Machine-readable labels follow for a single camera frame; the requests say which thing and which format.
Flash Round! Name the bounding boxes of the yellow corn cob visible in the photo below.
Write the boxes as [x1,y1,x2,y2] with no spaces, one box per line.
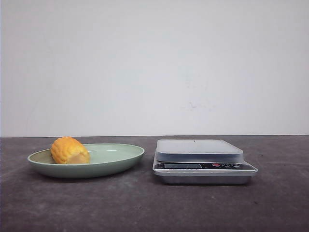
[51,137,90,164]

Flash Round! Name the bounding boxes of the light green plate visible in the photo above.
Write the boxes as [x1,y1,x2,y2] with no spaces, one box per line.
[28,144,145,179]

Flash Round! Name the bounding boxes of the silver digital kitchen scale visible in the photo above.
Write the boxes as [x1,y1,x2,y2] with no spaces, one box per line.
[153,139,258,185]

